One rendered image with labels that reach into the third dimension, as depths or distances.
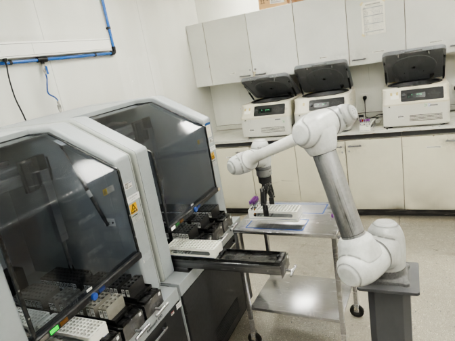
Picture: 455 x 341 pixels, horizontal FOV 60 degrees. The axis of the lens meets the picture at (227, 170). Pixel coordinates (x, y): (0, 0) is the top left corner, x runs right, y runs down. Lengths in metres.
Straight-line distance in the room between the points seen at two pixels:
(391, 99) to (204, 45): 2.11
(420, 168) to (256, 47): 2.06
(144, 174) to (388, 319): 1.33
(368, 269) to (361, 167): 2.50
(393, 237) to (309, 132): 0.61
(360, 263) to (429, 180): 2.55
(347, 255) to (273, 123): 2.66
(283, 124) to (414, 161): 1.29
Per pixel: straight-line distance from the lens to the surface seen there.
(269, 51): 4.44
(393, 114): 4.02
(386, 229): 1.88
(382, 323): 2.11
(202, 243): 2.17
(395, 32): 4.23
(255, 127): 4.30
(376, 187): 4.22
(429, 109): 4.02
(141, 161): 1.96
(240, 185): 4.56
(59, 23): 3.31
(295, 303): 2.61
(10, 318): 1.53
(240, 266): 2.03
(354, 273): 1.72
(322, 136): 1.65
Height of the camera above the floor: 1.79
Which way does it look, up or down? 16 degrees down
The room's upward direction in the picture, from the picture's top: 10 degrees counter-clockwise
